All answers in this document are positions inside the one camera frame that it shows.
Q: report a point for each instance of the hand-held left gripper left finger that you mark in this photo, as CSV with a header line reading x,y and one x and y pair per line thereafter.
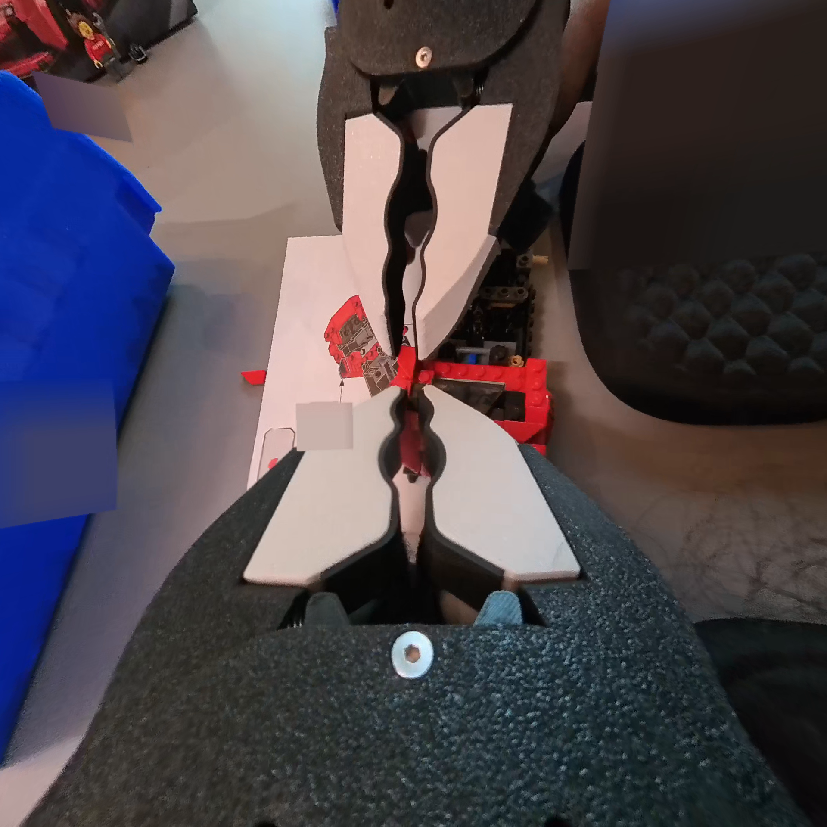
x,y
336,510

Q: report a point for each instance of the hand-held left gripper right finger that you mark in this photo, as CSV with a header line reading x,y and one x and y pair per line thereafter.
x,y
497,510

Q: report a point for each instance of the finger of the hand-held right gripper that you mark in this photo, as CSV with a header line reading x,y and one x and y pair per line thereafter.
x,y
465,207
365,207

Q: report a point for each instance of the red lego piece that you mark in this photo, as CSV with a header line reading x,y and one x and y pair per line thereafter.
x,y
410,452

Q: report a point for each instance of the black and red lego car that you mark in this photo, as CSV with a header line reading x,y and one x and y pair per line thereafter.
x,y
510,375

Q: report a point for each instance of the small red lego wedge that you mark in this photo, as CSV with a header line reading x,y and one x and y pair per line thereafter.
x,y
254,377

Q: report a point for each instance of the dark lego set box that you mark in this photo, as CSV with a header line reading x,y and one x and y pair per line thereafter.
x,y
155,26

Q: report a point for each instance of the person's right hand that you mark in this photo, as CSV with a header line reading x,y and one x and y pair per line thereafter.
x,y
581,45

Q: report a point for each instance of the white instruction booklet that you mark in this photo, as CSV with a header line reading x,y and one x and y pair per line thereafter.
x,y
303,310

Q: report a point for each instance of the black quilted seat cushion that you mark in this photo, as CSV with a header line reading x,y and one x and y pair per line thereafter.
x,y
711,336

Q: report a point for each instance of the blue plastic storage bin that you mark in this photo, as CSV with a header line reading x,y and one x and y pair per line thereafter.
x,y
64,291

